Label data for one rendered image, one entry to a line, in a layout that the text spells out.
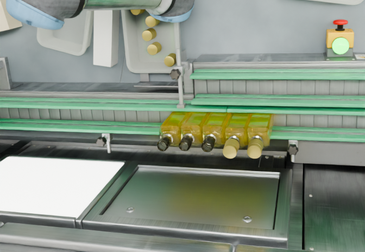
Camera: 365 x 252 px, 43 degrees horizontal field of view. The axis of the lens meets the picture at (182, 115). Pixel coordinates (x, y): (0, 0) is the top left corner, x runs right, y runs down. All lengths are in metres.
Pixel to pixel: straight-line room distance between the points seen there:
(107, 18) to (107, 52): 0.11
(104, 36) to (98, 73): 0.16
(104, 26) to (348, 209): 0.89
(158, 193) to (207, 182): 0.13
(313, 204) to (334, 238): 0.15
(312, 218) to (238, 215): 0.18
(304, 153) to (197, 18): 0.52
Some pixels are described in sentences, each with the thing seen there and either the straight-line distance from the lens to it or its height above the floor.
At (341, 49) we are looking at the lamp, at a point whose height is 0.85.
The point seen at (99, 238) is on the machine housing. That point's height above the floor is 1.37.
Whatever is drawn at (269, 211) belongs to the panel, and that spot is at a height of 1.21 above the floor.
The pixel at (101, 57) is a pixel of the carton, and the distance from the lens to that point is 1.51.
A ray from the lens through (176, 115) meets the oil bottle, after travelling 1.28.
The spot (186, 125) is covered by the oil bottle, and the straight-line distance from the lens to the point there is 1.20.
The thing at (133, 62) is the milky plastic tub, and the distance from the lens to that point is 1.47.
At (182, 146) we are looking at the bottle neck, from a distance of 1.15.
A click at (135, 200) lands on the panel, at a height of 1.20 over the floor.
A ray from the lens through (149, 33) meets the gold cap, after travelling 1.43.
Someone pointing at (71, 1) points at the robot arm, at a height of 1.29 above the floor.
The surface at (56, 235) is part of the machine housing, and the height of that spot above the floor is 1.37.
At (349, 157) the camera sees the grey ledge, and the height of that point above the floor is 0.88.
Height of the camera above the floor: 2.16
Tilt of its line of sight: 66 degrees down
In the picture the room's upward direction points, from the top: 143 degrees counter-clockwise
